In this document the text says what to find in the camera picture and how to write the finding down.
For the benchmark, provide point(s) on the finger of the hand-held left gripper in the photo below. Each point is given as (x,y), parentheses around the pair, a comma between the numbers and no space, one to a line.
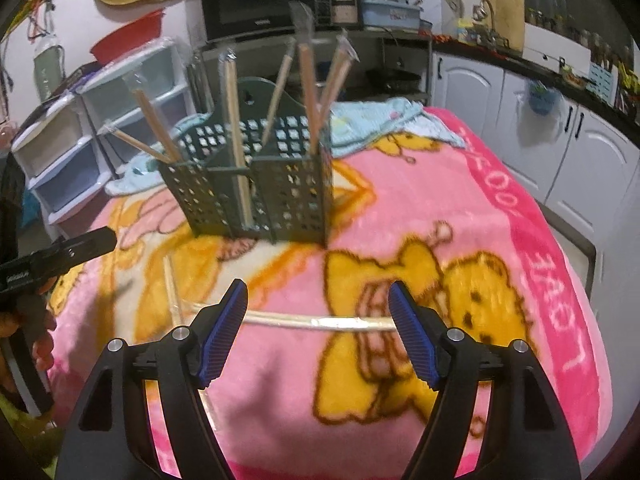
(85,247)

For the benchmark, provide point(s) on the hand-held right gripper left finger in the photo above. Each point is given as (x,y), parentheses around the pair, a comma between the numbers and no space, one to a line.
(222,335)

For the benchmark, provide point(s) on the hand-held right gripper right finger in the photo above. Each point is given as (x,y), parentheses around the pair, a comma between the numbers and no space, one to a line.
(412,335)

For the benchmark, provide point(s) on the wooden chopsticks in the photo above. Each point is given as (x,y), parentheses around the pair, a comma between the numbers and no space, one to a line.
(277,95)
(342,72)
(330,85)
(300,321)
(210,410)
(155,120)
(135,144)
(172,285)
(307,90)
(235,135)

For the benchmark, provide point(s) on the green utensil basket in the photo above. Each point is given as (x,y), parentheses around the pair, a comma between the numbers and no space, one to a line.
(280,195)

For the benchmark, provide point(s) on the person's left hand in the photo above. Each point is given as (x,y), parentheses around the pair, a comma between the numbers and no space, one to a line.
(37,325)

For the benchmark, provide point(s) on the white plastic drawer unit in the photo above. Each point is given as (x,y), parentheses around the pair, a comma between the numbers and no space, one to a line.
(145,90)
(60,160)

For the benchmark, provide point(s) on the pink printed blanket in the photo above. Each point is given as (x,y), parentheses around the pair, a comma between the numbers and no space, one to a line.
(310,385)

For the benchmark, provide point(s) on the green hanging bottle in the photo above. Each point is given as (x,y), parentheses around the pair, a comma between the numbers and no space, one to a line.
(49,67)

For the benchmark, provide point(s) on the light blue towel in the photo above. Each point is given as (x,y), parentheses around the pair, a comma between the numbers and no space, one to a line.
(360,125)

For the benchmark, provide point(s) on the red plastic basin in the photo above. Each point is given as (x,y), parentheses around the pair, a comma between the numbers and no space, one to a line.
(127,35)

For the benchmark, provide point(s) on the white kitchen cabinets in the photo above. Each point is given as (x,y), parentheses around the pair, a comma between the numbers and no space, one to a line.
(500,120)

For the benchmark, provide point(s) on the blue hanging bag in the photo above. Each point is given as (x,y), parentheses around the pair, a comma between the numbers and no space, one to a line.
(542,100)

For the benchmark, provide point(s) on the black microwave oven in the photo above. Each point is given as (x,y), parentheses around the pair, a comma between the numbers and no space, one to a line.
(250,2)

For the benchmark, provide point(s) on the small light blue basket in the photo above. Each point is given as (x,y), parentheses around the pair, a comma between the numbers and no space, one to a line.
(601,82)

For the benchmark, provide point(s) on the wooden cutting board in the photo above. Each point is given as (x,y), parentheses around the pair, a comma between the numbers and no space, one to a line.
(504,17)

